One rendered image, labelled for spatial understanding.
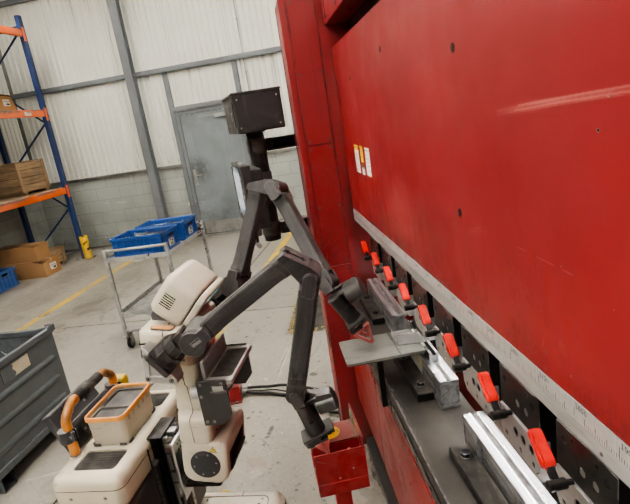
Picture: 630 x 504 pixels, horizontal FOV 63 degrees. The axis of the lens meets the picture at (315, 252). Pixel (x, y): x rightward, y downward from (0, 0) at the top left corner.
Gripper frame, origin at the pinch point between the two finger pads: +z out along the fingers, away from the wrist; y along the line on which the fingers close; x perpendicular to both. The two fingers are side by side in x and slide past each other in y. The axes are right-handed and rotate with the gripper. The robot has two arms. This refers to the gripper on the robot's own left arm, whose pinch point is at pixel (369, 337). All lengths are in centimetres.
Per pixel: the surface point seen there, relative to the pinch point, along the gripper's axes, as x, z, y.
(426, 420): 0.0, 18.3, -29.3
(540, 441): -20, -12, -91
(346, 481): 31.5, 20.4, -26.7
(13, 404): 201, -44, 128
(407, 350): -7.6, 8.4, -8.0
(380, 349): -0.6, 4.3, -3.7
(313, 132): -33, -58, 85
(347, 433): 24.5, 15.2, -14.4
